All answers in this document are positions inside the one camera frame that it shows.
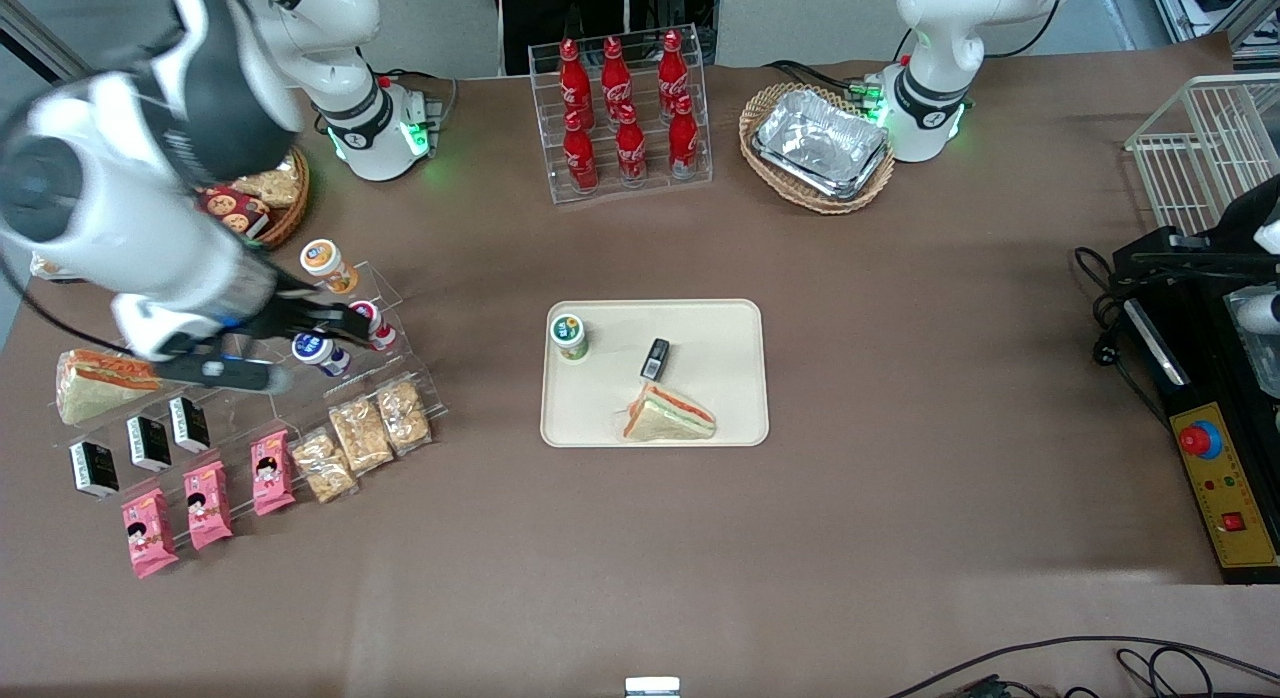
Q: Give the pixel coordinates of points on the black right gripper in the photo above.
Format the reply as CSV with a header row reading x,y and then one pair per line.
x,y
292,316

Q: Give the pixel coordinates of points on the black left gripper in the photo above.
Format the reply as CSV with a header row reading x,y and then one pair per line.
x,y
1241,224

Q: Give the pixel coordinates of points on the green gum bottle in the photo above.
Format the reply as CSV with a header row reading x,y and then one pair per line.
x,y
569,338

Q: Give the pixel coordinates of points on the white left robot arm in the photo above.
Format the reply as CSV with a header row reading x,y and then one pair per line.
x,y
935,38

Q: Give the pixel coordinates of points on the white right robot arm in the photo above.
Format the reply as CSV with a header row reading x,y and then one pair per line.
x,y
120,208

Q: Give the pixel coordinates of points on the blue gum bottle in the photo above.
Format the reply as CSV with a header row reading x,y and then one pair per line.
x,y
322,353

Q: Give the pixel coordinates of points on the orange gum bottle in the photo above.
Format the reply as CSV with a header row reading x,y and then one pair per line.
x,y
327,265

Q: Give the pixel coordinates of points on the red gum bottle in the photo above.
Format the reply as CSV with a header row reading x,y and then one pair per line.
x,y
382,330

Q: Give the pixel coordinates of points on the cream plastic tray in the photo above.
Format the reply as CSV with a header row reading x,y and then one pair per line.
x,y
600,408

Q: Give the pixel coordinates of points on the silver foil tray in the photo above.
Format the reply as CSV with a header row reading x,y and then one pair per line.
x,y
820,143

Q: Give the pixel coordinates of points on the clear acrylic display stand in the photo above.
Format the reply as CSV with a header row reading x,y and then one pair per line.
x,y
400,308

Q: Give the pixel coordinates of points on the round brown wicker basket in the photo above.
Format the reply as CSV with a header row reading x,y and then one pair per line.
x,y
290,218

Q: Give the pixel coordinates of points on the clear cracker snack pack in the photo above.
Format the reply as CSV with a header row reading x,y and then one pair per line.
x,y
404,415
360,436
323,466

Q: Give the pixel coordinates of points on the red cookie box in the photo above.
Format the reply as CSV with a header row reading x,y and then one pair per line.
x,y
235,213

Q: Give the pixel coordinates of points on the clear cracker snack bag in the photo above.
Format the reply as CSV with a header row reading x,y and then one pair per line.
x,y
272,186

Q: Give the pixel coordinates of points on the black yellow control box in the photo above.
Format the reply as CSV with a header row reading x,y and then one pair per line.
x,y
1215,398

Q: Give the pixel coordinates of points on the pink snack pack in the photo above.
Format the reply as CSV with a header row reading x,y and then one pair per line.
x,y
208,506
149,534
272,474

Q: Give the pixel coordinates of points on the small black box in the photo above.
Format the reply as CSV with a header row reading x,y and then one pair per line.
x,y
189,424
149,444
94,468
655,358

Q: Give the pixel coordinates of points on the wrapped triangle sandwich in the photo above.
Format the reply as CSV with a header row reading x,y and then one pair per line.
x,y
668,418
100,388

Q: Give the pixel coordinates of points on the clear acrylic bottle rack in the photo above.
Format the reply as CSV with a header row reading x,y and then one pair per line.
x,y
545,128

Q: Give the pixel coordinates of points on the red cola bottle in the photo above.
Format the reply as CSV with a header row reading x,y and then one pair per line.
x,y
615,76
574,83
673,73
683,140
580,158
630,148

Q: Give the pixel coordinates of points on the person in background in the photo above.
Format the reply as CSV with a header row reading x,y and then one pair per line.
x,y
540,8

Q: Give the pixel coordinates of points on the oval tan wicker basket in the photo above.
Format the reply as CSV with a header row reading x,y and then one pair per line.
x,y
765,173

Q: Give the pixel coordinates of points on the small white device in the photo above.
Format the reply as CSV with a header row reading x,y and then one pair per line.
x,y
652,688

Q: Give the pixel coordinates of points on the aluminium frame rack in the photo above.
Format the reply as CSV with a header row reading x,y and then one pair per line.
x,y
1220,8

